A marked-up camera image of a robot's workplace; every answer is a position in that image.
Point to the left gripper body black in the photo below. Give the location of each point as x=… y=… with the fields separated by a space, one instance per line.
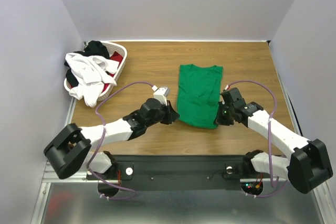
x=162 y=116

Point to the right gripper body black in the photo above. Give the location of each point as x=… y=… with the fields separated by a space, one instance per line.
x=223 y=114

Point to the green t shirt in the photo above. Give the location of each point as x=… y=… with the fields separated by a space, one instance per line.
x=198 y=95

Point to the white t shirt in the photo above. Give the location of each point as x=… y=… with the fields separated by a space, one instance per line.
x=92 y=73

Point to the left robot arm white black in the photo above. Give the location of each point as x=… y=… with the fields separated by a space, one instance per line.
x=72 y=147

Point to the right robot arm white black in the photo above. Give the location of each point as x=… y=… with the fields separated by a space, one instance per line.
x=305 y=163

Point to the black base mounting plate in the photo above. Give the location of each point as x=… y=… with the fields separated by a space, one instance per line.
x=178 y=172

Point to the white plastic laundry basket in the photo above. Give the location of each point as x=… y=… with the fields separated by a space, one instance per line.
x=111 y=47

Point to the black t shirt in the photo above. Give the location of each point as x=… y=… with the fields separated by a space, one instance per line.
x=93 y=48

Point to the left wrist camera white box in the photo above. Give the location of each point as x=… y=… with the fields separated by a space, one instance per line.
x=161 y=94

